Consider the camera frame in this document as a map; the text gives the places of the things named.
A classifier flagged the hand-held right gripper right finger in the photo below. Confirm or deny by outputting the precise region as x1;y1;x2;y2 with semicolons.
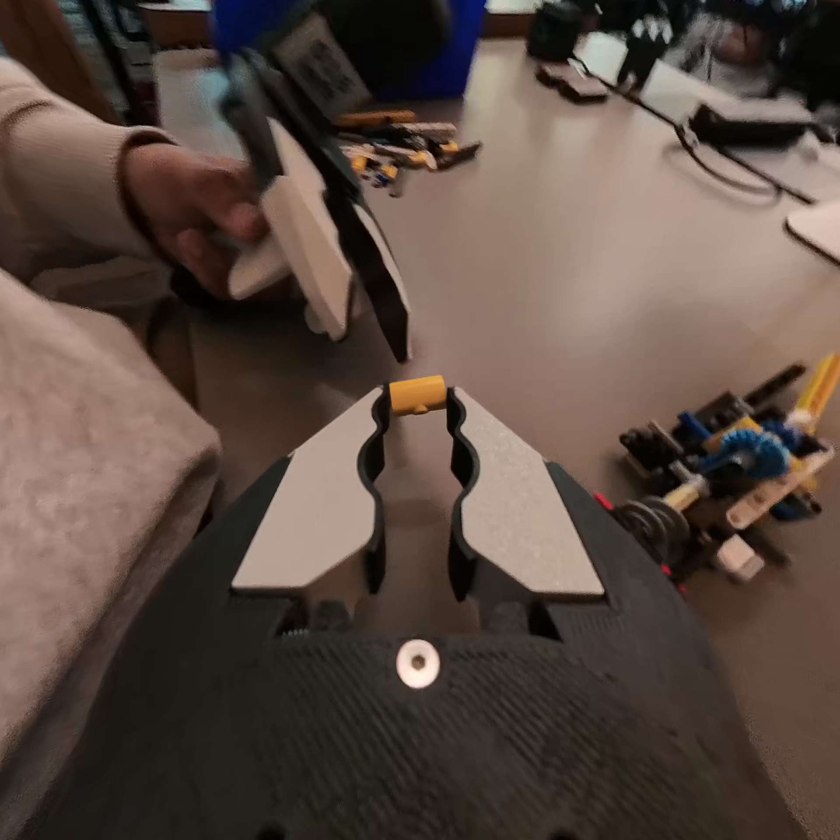
446;385;606;603

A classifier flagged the partly built lego model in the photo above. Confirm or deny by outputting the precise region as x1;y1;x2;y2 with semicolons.
592;353;840;593

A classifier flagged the black forked stand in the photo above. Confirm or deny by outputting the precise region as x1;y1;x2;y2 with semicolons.
616;12;672;91

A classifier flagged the person's beige sweater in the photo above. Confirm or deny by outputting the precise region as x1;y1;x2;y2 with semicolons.
0;269;225;749

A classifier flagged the flat black device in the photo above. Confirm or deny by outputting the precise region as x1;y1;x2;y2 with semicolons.
533;61;610;105

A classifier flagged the person's left forearm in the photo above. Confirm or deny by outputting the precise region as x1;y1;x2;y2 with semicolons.
0;58;179;284

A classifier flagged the black bag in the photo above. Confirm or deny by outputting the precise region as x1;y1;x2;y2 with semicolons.
525;0;588;61

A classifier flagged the black power adapter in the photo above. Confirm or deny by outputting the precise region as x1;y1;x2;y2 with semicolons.
688;102;817;151

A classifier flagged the black cable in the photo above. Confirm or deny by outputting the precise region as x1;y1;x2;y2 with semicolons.
570;56;818;206

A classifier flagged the yellow lego connector piece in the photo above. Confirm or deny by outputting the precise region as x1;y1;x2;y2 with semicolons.
388;375;450;417

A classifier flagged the blue plastic bin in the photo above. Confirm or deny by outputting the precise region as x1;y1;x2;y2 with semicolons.
211;0;488;102

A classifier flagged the pile of loose lego pieces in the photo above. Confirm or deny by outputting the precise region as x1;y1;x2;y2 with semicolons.
333;109;484;199

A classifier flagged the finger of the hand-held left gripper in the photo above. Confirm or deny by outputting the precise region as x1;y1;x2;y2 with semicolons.
340;200;414;364
261;118;357;343

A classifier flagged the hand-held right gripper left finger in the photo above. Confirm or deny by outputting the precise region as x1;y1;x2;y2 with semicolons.
230;385;389;597

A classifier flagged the person's left hand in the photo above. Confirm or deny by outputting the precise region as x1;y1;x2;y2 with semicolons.
123;140;271;296

